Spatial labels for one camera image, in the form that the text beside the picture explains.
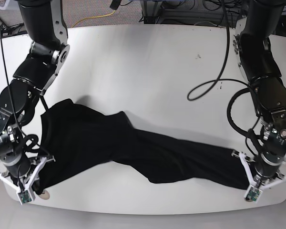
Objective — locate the black T-shirt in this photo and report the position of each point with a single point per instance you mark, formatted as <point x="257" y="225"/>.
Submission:
<point x="80" y="138"/>

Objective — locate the aluminium frame post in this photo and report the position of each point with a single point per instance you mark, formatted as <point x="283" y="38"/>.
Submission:
<point x="150" y="9"/>

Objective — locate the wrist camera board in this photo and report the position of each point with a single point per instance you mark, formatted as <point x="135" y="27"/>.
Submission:
<point x="253" y="193"/>
<point x="25" y="196"/>

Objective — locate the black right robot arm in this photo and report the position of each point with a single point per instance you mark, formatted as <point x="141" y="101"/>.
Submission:
<point x="22" y="154"/>

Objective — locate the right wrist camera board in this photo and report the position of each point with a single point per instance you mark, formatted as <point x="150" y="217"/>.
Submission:
<point x="25" y="196"/>

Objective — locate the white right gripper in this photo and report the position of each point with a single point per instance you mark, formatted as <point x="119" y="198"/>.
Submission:
<point x="23" y="173"/>

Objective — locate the white storage box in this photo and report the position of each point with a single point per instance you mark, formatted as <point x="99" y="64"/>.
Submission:
<point x="5" y="4"/>

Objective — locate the left table cable grommet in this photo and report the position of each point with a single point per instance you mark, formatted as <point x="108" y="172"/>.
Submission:
<point x="44" y="195"/>

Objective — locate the black tripod stand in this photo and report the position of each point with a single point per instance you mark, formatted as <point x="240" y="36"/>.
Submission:
<point x="11" y="23"/>

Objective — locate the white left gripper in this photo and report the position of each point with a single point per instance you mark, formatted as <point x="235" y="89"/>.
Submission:
<point x="258" y="181"/>

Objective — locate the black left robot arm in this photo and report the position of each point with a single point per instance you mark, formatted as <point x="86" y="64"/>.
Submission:
<point x="253" y="47"/>

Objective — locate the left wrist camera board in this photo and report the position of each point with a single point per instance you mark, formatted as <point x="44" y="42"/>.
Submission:
<point x="253" y="193"/>

